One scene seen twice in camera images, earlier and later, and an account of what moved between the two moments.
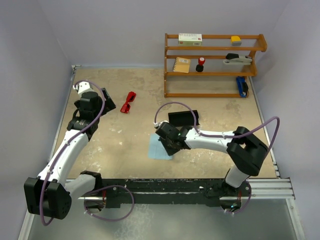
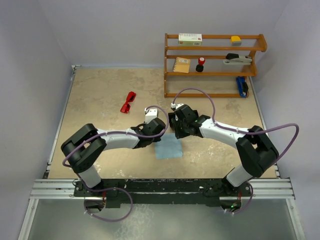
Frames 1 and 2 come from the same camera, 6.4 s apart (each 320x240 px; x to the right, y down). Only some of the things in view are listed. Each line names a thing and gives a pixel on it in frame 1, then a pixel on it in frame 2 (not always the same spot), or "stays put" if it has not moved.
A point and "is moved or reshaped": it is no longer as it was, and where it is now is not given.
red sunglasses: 130,97 stays put
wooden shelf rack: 210,66 stays put
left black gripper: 108,105 -> 156,139
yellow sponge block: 235,40 stays put
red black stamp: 199,67 stays put
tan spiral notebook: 181,65 stays put
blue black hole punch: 242,86 stays put
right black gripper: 170,151 -> 178,133
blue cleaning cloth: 156,150 is moved or reshaped
